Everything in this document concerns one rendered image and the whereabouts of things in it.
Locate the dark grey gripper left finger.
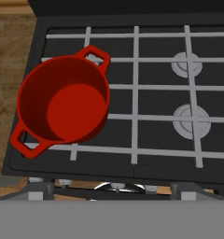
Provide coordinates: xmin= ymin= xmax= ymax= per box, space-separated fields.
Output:
xmin=0 ymin=181 xmax=56 ymax=202

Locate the black stove with grey grates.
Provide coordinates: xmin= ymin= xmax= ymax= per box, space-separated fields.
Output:
xmin=1 ymin=0 xmax=224 ymax=187

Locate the white stove knob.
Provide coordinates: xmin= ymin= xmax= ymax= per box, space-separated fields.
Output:
xmin=28 ymin=176 xmax=45 ymax=185
xmin=143 ymin=185 xmax=159 ymax=193
xmin=110 ymin=183 xmax=126 ymax=191
xmin=57 ymin=178 xmax=73 ymax=189

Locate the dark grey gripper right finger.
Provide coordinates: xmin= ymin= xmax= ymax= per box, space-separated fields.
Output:
xmin=169 ymin=182 xmax=224 ymax=202

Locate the red two-handled pot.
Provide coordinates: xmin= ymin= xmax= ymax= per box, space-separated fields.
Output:
xmin=9 ymin=44 xmax=112 ymax=160

